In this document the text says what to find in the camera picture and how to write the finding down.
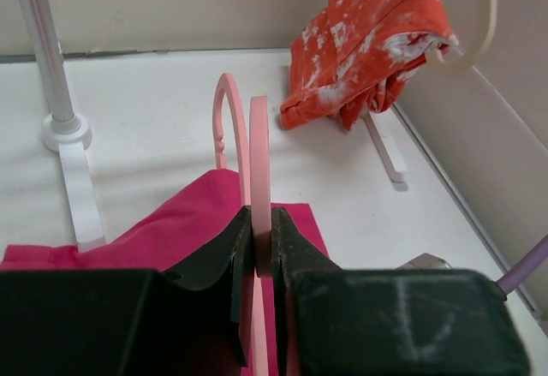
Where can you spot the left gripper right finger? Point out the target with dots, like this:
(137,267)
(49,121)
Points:
(290,252)

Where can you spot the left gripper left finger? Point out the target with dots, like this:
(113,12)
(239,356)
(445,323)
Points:
(213,319)

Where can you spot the magenta pink trousers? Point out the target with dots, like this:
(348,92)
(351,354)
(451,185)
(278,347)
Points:
(110,310)

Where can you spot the pink plastic hanger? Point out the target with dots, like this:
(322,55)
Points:
(260,206)

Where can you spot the white clothes rack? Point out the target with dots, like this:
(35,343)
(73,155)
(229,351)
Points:
(69,134)

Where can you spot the orange floral garment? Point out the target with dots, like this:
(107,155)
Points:
(358,55)

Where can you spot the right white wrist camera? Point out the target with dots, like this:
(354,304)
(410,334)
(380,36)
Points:
(426,261)

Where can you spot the metal side rail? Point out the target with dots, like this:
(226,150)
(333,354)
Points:
(495,164)

